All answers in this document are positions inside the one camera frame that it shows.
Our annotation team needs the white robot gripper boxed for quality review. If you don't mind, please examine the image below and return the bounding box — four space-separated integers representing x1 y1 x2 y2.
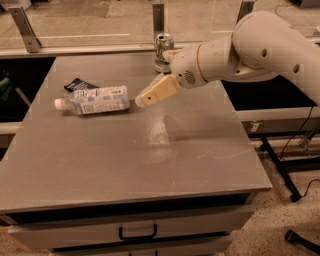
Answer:
135 44 207 108

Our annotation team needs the clear plastic tea bottle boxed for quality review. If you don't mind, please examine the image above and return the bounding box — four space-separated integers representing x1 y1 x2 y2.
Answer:
54 86 130 115

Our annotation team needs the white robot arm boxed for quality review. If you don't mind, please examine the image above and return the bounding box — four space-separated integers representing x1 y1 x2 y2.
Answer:
135 11 320 107

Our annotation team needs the silver green soda can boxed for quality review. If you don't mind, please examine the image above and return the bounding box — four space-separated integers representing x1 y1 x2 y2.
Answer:
154 33 174 73

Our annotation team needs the dark blue snack packet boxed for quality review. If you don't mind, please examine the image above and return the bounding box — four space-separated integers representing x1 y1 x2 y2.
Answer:
64 78 97 92

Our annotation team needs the white horizontal railing bar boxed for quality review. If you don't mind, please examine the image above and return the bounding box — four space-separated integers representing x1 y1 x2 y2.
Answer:
0 43 155 59

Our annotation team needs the black metal stand leg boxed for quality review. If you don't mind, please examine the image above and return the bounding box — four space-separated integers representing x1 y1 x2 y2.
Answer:
260 137 320 202

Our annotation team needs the upper white drawer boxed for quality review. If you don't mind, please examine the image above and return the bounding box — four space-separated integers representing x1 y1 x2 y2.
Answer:
9 205 254 249

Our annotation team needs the white drawer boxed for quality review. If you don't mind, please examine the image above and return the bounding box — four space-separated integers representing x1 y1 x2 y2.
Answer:
51 233 232 256
9 205 254 249

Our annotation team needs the lower white drawer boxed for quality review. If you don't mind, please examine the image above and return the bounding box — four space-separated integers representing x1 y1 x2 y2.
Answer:
51 233 232 256

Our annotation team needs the black object on floor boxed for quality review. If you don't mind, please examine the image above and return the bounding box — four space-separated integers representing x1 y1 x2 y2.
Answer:
285 230 320 255

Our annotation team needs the middle metal railing bracket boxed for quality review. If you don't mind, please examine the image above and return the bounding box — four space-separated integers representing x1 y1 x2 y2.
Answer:
152 4 165 35

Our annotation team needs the metal railing bracket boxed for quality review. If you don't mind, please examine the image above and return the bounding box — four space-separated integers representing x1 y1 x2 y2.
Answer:
9 6 42 53
237 0 255 21
152 4 165 35

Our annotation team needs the right metal railing bracket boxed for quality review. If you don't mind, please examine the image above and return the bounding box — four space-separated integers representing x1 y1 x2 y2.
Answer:
237 0 255 21

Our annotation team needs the left metal railing bracket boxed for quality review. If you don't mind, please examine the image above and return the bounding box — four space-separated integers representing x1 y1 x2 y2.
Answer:
9 6 42 53

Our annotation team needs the black cable on floor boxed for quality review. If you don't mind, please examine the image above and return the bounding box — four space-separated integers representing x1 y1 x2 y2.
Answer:
278 105 320 198

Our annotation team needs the black upper drawer handle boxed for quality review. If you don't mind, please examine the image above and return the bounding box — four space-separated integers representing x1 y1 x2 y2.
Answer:
118 224 158 241

